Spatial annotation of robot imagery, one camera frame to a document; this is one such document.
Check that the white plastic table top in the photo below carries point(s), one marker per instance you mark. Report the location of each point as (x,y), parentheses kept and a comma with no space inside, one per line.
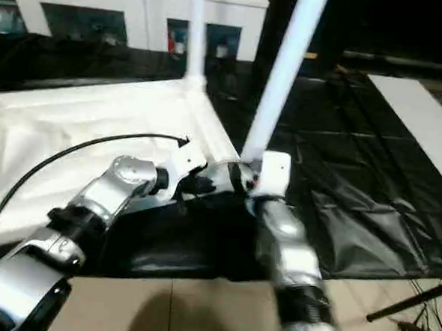
(81,127)

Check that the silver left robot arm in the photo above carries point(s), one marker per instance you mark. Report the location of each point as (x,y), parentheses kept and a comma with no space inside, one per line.
(82,224)

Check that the black work mat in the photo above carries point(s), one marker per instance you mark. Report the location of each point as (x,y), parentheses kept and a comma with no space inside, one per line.
(356,159)

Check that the small yellow tag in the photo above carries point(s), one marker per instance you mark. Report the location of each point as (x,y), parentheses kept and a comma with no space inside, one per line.
(310,56)

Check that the white low cabinet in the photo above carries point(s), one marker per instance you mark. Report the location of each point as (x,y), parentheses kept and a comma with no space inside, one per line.
(133,14)

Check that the white flat board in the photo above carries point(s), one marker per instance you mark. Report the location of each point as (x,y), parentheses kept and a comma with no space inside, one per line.
(426,118)

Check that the black folding stand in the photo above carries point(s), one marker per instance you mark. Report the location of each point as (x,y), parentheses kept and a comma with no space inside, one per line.
(415,301)

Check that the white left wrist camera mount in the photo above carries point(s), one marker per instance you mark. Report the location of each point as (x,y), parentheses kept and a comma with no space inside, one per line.
(183,167)

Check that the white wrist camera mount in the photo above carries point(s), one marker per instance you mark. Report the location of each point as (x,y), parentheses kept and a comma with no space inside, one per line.
(183,167)
(271,176)

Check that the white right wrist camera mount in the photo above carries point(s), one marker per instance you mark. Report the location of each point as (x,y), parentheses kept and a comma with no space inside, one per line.
(271,176)

